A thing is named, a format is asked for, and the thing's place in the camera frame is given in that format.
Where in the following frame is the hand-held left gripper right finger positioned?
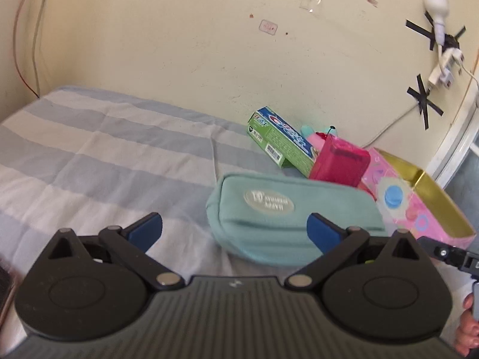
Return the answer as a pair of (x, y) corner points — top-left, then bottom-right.
(284, 212), (422, 289)

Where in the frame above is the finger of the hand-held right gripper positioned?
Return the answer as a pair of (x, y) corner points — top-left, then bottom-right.
(416, 236), (468, 270)

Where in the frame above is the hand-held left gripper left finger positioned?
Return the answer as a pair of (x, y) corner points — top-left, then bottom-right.
(47, 212), (184, 290)

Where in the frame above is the teal zip pouch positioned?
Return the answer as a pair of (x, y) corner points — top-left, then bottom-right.
(206, 172), (388, 268)

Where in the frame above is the magenta wallet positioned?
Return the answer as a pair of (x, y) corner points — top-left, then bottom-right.
(310, 136), (371, 188)

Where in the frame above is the pink tin box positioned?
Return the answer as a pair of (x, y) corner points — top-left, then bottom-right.
(359, 147), (478, 251)

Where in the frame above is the teal teddy bear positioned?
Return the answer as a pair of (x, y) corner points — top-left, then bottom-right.
(301, 124), (339, 154)

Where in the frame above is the blue green toothpaste box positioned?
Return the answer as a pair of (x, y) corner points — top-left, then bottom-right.
(247, 107), (319, 178)

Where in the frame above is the person's right hand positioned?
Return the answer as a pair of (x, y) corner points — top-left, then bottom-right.
(456, 292), (479, 357)

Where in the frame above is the striped bed sheet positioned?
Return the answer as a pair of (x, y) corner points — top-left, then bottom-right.
(0, 85), (479, 345)

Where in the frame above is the white framed frosted window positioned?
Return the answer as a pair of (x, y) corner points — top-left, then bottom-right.
(427, 78), (479, 191)

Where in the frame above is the black tape cross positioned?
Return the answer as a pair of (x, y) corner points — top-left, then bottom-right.
(407, 75), (444, 131)

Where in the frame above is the white power strip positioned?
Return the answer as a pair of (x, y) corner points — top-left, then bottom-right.
(428, 47), (466, 87)

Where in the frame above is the white light bulb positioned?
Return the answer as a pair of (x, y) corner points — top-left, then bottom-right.
(423, 0), (450, 45)

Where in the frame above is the grey wire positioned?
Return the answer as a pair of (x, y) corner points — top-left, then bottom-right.
(32, 0), (49, 94)

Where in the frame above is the white plug with cable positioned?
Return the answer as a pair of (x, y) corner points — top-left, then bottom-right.
(405, 11), (466, 51)

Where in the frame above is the red wire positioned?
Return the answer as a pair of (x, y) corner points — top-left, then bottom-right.
(13, 0), (40, 100)

